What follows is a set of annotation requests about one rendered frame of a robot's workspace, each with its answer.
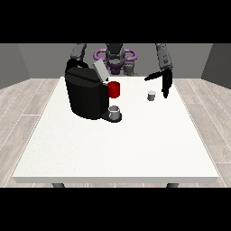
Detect pale grey machine lid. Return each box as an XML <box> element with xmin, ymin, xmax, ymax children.
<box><xmin>92</xmin><ymin>59</ymin><xmax>110</xmax><ymax>82</ymax></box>

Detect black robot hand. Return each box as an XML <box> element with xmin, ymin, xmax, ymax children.
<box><xmin>143</xmin><ymin>69</ymin><xmax>174</xmax><ymax>99</ymax></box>
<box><xmin>65</xmin><ymin>58</ymin><xmax>90</xmax><ymax>73</ymax></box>

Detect small grey coffee pod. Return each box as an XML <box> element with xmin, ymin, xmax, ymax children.
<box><xmin>147</xmin><ymin>90</ymin><xmax>157</xmax><ymax>102</ymax></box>

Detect black coffee machine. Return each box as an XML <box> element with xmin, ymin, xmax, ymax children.
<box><xmin>64</xmin><ymin>65</ymin><xmax>123</xmax><ymax>124</ymax></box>

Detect grey robot trunk purple rings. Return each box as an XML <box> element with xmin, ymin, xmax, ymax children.
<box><xmin>93</xmin><ymin>43</ymin><xmax>140</xmax><ymax>77</ymax></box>

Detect small grey cup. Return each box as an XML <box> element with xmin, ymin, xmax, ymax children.
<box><xmin>108</xmin><ymin>105</ymin><xmax>121</xmax><ymax>120</ymax></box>

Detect red pod holder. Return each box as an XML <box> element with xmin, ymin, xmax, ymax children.
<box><xmin>107</xmin><ymin>80</ymin><xmax>121</xmax><ymax>99</ymax></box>

